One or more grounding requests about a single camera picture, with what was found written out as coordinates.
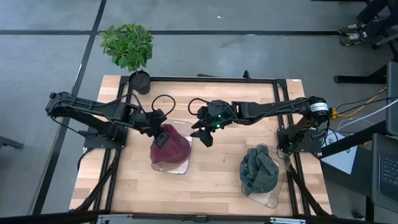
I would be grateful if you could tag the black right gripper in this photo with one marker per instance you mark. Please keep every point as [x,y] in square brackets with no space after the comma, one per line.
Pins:
[228,119]

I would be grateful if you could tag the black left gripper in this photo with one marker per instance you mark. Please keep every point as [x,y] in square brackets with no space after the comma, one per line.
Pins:
[146,123]

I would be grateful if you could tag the clear plastic bin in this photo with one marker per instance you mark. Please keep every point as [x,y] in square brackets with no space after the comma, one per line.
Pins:
[273,200]
[174,169]

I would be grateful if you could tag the dark green cloth pile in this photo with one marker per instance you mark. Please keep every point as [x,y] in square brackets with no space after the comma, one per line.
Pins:
[255,188]
[258,161]

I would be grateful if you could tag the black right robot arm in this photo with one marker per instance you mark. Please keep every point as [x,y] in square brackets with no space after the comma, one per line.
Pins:
[267,109]

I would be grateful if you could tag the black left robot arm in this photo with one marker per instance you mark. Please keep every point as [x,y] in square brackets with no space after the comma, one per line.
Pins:
[93,107]

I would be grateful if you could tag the potted green plant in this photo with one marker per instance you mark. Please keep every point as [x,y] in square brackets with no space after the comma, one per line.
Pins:
[127,46]

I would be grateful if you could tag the white box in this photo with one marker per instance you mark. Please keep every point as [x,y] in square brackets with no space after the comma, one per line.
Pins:
[342,158]

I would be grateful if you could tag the black stand foot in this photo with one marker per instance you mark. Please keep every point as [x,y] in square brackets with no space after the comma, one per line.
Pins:
[9,142]

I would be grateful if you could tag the black crossbar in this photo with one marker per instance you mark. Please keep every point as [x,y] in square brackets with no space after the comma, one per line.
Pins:
[31,219]

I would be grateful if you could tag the black desk leg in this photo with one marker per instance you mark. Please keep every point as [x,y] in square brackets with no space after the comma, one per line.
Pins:
[357,140]

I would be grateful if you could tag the black stand base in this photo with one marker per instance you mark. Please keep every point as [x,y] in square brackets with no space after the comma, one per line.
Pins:
[351,79]

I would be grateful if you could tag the person's shoe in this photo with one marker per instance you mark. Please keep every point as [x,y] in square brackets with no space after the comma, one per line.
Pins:
[349,28]
[351,39]

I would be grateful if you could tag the dark gray laptop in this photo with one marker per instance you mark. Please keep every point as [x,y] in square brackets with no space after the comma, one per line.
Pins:
[388,171]

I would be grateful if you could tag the dark gray monitor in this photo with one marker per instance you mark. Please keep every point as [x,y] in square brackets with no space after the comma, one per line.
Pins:
[393,99]

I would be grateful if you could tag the person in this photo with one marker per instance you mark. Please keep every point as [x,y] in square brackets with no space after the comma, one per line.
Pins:
[371,11]

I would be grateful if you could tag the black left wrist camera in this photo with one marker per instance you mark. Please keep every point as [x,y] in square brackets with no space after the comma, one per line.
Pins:
[158,116]

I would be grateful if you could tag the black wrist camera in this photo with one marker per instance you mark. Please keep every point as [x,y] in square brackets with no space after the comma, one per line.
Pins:
[158,116]
[217,107]

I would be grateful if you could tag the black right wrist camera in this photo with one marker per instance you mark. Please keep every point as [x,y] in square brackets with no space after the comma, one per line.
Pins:
[217,107]

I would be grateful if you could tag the black aluminium table frame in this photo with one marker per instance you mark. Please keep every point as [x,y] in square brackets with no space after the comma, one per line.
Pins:
[217,79]

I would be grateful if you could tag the black frame clamp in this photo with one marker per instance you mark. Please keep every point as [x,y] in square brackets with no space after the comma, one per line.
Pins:
[246,75]

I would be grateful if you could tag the silver metal bracket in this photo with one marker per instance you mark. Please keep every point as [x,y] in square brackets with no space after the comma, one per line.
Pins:
[287,221]
[115,217]

